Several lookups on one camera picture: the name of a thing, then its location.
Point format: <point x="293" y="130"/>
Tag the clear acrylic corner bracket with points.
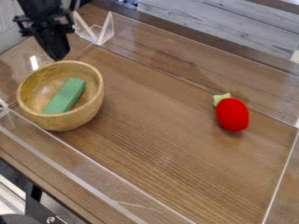
<point x="95" y="34"/>

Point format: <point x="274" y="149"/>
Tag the brown wooden bowl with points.
<point x="41" y="86"/>

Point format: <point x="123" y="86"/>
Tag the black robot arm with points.
<point x="37" y="8"/>

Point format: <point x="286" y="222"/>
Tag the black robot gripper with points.
<point x="53" y="40"/>

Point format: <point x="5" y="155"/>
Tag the green rectangular foam block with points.
<point x="66" y="97"/>

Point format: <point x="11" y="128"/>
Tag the red plush strawberry toy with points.
<point x="232" y="112"/>

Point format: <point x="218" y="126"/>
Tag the black table leg bracket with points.
<point x="37" y="210"/>

